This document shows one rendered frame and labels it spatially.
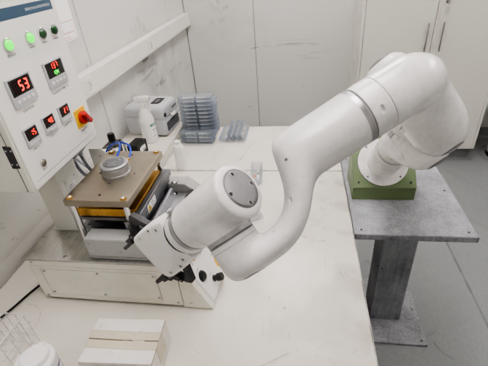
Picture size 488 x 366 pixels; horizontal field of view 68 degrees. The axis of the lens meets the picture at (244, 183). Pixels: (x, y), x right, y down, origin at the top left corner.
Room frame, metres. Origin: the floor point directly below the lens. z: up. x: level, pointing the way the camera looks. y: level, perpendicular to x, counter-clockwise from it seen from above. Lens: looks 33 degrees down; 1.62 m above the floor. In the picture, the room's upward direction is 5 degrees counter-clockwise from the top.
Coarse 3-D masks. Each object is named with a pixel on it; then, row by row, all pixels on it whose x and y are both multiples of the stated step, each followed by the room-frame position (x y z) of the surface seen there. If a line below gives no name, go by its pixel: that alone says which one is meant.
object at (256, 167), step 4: (252, 164) 1.47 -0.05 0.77; (256, 164) 1.46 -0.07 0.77; (260, 164) 1.46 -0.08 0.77; (252, 168) 1.43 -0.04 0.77; (256, 168) 1.42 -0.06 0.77; (260, 168) 1.42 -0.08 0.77; (252, 172) 1.39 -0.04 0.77; (256, 172) 1.39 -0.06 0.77; (260, 172) 1.39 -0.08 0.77; (252, 176) 1.36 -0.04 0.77; (256, 176) 1.35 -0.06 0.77; (260, 176) 1.35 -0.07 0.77; (256, 180) 1.32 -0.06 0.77; (260, 180) 1.32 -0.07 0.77
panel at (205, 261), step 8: (200, 256) 0.79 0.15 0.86; (208, 256) 0.82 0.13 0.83; (192, 264) 0.74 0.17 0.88; (200, 264) 0.77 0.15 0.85; (208, 264) 0.79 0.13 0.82; (216, 264) 0.82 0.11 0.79; (208, 272) 0.77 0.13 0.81; (216, 272) 0.80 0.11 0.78; (200, 280) 0.72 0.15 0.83; (208, 280) 0.75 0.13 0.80; (216, 280) 0.77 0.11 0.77; (208, 288) 0.72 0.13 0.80; (216, 288) 0.75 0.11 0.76; (216, 296) 0.72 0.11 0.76
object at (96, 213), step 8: (152, 176) 0.95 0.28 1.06; (152, 184) 0.91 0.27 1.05; (144, 192) 0.86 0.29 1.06; (136, 200) 0.83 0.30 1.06; (80, 208) 0.81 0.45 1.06; (88, 208) 0.81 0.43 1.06; (96, 208) 0.81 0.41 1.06; (104, 208) 0.80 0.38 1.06; (112, 208) 0.80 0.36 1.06; (120, 208) 0.79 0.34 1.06; (136, 208) 0.79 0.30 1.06; (88, 216) 0.81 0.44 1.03; (96, 216) 0.81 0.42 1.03; (104, 216) 0.80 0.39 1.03; (112, 216) 0.80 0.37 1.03; (120, 216) 0.80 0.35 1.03
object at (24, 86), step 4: (24, 76) 0.87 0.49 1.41; (16, 80) 0.84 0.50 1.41; (20, 80) 0.85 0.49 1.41; (24, 80) 0.86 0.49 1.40; (12, 84) 0.83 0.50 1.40; (16, 84) 0.84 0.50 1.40; (20, 84) 0.85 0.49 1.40; (24, 84) 0.86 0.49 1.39; (28, 84) 0.87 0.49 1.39; (12, 88) 0.82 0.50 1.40; (16, 88) 0.83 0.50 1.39; (20, 88) 0.84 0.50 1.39; (24, 88) 0.85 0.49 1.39; (28, 88) 0.87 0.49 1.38; (16, 92) 0.83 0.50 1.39; (20, 92) 0.84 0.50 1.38
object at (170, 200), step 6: (168, 192) 0.93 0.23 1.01; (180, 192) 0.98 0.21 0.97; (186, 192) 0.98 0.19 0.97; (162, 198) 0.96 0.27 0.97; (168, 198) 0.91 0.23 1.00; (174, 198) 0.95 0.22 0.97; (180, 198) 0.95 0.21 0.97; (162, 204) 0.87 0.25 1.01; (168, 204) 0.90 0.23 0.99; (174, 204) 0.92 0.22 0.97; (156, 210) 0.90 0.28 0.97; (162, 210) 0.85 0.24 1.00; (156, 216) 0.81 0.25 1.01
